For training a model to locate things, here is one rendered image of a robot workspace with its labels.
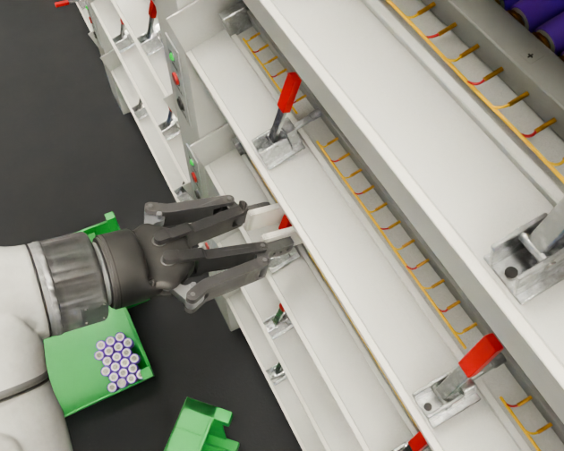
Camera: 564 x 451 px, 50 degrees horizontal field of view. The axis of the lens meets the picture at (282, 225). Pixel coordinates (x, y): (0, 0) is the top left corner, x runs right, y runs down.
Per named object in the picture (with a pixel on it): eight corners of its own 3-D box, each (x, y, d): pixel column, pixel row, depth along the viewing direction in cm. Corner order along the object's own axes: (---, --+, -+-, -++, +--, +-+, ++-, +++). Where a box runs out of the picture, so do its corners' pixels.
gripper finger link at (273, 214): (245, 232, 68) (243, 227, 69) (299, 217, 72) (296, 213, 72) (250, 215, 66) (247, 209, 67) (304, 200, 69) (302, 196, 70)
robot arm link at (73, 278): (55, 354, 58) (117, 335, 61) (47, 302, 51) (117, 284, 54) (31, 279, 63) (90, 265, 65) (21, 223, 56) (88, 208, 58)
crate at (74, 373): (155, 376, 122) (154, 375, 114) (55, 421, 117) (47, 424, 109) (99, 240, 126) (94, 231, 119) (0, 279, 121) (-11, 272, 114)
